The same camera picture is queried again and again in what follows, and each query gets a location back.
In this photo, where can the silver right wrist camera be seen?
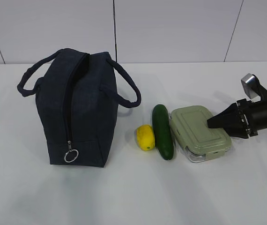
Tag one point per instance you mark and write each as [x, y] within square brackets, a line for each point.
[253, 88]

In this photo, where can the navy blue lunch bag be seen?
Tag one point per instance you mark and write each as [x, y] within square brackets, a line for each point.
[77, 96]

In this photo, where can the green lidded glass container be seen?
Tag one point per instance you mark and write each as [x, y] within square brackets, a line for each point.
[198, 142]

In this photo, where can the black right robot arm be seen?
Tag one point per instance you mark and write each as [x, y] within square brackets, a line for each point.
[261, 116]

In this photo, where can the green cucumber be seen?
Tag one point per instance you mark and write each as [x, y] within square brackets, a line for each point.
[162, 132]

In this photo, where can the yellow lemon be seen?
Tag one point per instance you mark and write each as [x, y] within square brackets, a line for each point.
[145, 137]

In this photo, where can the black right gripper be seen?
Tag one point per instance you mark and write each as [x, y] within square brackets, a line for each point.
[238, 119]

